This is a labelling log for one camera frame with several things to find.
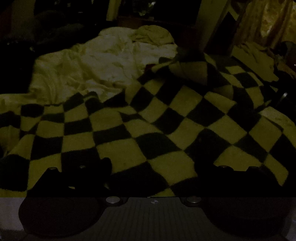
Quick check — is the black white checkered blanket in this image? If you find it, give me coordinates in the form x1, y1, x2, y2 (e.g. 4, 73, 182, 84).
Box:
1, 56, 295, 197

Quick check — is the light floral bed sheet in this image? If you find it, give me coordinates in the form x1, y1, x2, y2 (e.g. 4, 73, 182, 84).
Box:
1, 27, 177, 113

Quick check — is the patterned window curtain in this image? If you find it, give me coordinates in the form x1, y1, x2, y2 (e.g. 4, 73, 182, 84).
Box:
235, 0, 295, 48

